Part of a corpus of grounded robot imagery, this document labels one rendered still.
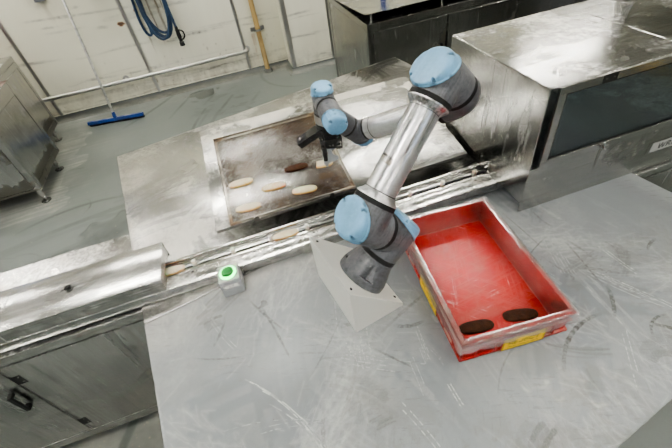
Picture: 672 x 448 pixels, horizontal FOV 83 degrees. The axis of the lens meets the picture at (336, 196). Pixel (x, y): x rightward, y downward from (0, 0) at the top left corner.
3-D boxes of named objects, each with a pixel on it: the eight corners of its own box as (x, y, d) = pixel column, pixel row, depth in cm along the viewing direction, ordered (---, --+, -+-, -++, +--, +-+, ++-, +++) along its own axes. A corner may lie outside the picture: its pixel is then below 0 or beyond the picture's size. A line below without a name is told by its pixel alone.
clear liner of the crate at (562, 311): (457, 367, 100) (460, 350, 94) (394, 236, 136) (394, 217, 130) (573, 333, 103) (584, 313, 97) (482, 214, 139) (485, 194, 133)
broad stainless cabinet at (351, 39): (373, 139, 331) (365, 15, 263) (337, 90, 408) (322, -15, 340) (563, 83, 360) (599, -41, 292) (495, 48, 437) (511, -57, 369)
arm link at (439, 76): (384, 258, 102) (487, 74, 97) (348, 248, 92) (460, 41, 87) (357, 238, 111) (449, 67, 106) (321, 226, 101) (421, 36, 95)
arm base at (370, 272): (389, 295, 115) (409, 270, 112) (360, 292, 104) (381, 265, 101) (360, 261, 124) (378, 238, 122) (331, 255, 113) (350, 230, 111)
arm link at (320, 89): (313, 95, 121) (306, 81, 127) (317, 122, 130) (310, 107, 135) (336, 89, 123) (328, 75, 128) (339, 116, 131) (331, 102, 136)
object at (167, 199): (224, 415, 177) (143, 324, 123) (177, 254, 258) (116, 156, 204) (510, 245, 229) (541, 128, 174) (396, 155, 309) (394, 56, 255)
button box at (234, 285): (226, 304, 129) (216, 285, 121) (224, 286, 135) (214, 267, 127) (250, 296, 130) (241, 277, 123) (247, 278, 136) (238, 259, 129)
